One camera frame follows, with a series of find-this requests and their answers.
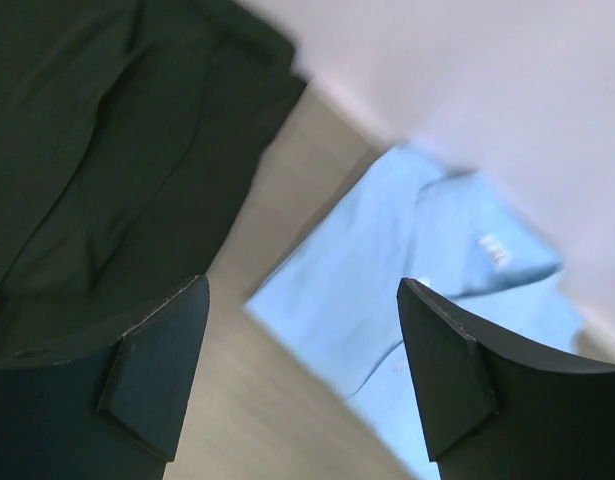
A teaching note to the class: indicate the black long sleeve shirt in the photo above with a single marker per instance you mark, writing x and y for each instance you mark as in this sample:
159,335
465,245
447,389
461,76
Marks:
130,133

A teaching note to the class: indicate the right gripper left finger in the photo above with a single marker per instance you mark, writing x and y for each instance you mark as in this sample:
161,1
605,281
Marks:
108,402

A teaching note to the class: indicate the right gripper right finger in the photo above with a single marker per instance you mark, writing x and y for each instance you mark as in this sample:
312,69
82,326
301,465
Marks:
496,405

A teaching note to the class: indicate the folded light blue shirt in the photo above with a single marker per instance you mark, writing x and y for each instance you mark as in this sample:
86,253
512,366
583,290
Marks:
333,301

